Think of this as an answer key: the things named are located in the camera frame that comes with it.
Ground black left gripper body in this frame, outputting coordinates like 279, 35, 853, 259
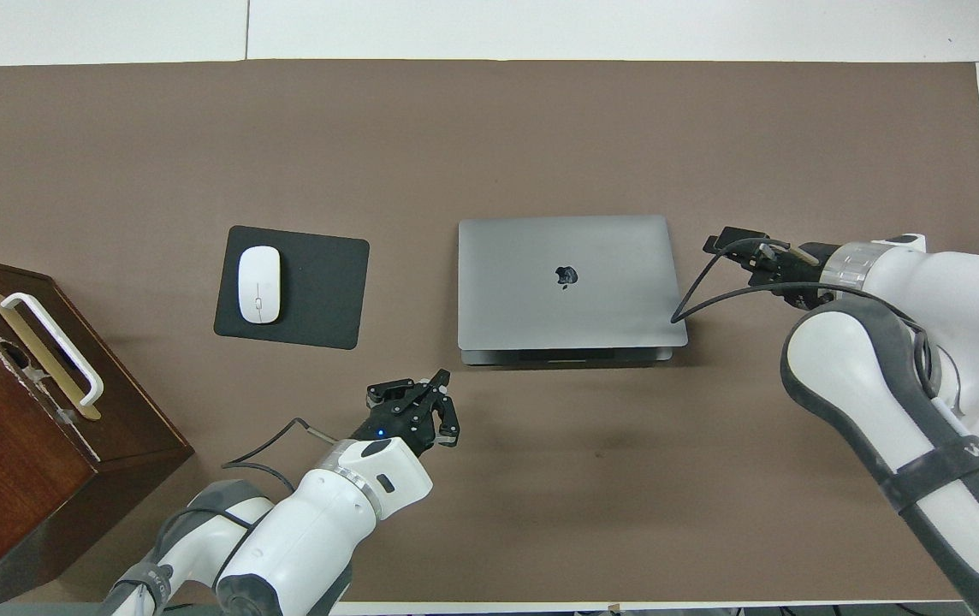
351, 396, 436, 456

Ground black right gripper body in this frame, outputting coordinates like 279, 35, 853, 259
751, 244, 826, 309

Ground silver laptop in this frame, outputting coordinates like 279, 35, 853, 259
458, 215, 689, 367

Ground black mouse pad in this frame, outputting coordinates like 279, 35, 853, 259
213, 225, 371, 351

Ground white computer mouse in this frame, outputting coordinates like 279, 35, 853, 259
237, 246, 282, 325

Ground brown table mat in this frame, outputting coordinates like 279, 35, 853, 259
0, 60, 979, 604

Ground dark brown wooden box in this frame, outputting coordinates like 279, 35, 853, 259
0, 250, 195, 613

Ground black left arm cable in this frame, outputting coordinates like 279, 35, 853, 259
222, 417, 341, 494

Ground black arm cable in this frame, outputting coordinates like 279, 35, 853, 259
670, 238, 970, 412
222, 417, 341, 494

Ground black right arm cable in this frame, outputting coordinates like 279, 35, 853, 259
670, 238, 970, 412

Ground white box handle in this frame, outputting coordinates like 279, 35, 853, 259
0, 292, 105, 406

